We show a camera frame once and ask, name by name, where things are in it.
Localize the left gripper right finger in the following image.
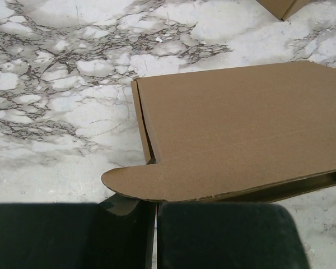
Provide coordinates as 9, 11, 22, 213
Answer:
157, 202, 310, 269

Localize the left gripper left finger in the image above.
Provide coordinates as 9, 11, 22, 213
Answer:
0, 194, 156, 268

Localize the cardboard box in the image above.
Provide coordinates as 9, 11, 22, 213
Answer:
257, 0, 311, 21
101, 61, 336, 202

